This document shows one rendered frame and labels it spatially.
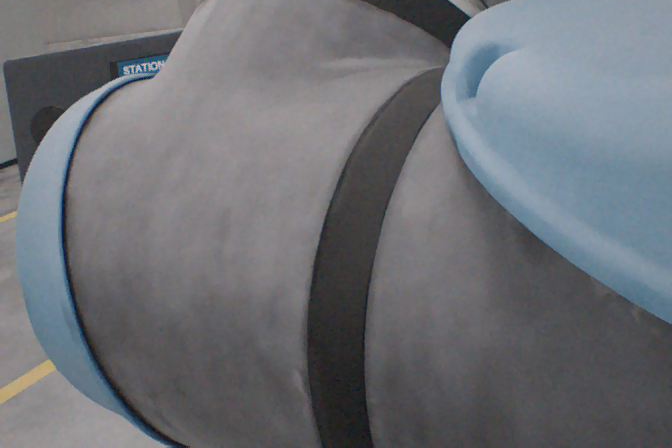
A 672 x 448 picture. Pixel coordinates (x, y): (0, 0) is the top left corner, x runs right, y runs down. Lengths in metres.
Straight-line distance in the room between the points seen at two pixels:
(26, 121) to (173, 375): 0.37
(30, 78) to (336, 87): 0.37
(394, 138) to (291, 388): 0.06
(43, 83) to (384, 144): 0.40
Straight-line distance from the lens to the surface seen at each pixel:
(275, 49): 0.21
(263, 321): 0.17
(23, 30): 7.07
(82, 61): 0.53
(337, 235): 0.16
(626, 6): 0.17
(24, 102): 0.55
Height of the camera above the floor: 1.29
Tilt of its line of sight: 18 degrees down
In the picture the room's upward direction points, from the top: 10 degrees counter-clockwise
